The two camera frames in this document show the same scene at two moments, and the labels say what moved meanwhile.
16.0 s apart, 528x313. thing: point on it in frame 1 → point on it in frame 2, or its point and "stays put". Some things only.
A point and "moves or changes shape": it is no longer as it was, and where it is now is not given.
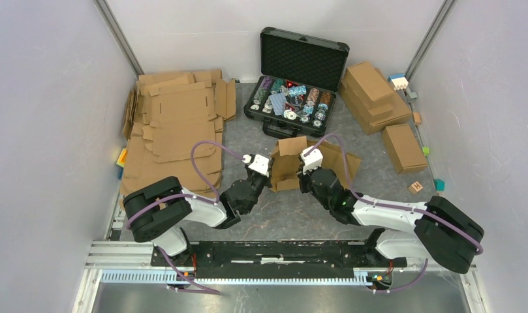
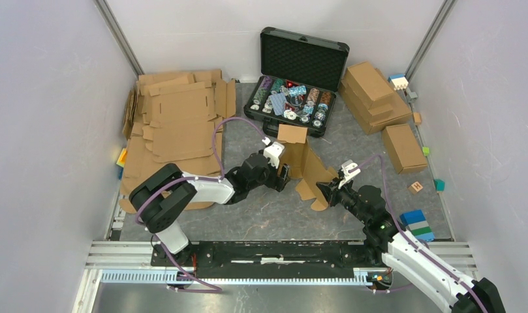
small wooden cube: (417, 118) stays put
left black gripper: (268, 179) → (279, 182)
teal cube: (439, 184) stays put
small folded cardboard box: (404, 149) stays put
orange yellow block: (121, 159) stays put
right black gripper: (302, 177) → (330, 190)
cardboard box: (285, 160) moves or changes shape
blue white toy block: (399, 81) stays put
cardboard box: (369, 82) stays put
